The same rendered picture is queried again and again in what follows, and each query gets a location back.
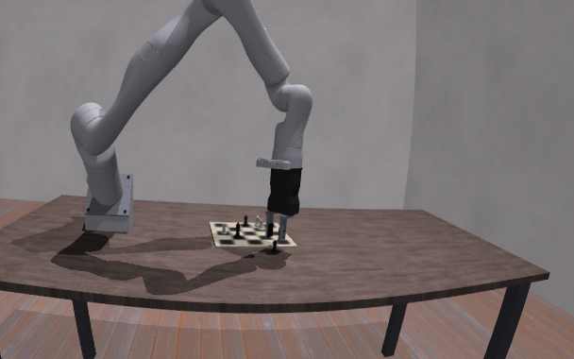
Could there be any cream and black chessboard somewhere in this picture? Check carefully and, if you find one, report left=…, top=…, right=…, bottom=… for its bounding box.
left=210, top=222, right=297, bottom=248

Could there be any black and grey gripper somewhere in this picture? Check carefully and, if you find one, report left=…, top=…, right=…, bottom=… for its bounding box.
left=256, top=145, right=303, bottom=241

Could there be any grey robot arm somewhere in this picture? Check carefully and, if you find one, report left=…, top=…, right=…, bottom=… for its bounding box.
left=71, top=0, right=312, bottom=205

